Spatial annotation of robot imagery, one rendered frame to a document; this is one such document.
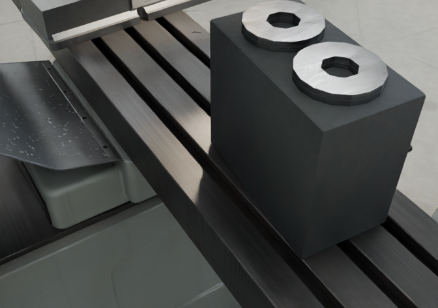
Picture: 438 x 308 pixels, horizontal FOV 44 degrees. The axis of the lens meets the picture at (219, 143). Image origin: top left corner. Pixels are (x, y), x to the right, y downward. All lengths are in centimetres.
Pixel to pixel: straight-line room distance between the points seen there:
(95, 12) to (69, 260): 42
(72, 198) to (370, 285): 47
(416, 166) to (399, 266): 159
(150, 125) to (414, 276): 39
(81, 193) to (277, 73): 44
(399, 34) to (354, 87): 250
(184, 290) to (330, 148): 78
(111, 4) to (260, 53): 46
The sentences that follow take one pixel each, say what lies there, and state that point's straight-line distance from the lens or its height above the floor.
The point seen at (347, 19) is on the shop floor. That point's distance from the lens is 307.
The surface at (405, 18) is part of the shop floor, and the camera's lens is 317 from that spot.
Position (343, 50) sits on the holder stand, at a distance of 56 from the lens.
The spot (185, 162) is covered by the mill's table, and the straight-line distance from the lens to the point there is 71.
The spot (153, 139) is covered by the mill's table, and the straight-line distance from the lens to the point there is 74.
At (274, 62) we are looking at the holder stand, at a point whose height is 115.
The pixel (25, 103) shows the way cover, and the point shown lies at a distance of 94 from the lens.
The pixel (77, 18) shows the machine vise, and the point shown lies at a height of 100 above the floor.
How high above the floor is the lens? 145
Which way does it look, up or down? 42 degrees down
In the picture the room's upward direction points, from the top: straight up
